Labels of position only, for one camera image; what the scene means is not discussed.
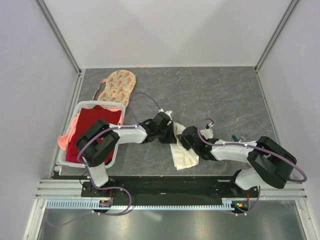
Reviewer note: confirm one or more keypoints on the pink cloth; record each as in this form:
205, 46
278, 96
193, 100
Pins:
64, 140

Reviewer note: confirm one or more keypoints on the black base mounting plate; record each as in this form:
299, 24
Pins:
216, 187

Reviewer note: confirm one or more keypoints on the white cloth napkin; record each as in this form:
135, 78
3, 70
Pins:
182, 158

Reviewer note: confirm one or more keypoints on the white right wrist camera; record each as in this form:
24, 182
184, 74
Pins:
208, 131

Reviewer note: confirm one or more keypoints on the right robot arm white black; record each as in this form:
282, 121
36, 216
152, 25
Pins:
270, 163

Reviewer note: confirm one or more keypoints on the white slotted cable duct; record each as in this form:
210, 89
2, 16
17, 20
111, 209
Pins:
90, 204

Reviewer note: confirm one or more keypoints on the floral beige eye mask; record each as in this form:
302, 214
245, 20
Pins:
117, 87

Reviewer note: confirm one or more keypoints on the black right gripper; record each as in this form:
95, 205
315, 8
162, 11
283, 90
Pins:
183, 142

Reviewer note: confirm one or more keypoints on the red cloth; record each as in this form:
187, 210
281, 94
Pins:
86, 119

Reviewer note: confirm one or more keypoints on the green handled wooden spoon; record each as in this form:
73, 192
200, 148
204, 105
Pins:
236, 139

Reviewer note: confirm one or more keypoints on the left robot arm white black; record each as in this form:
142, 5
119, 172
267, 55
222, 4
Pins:
95, 145

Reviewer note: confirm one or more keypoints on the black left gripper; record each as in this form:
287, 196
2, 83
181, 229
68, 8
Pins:
171, 139

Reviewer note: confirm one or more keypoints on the white plastic basket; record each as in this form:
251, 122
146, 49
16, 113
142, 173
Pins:
89, 105

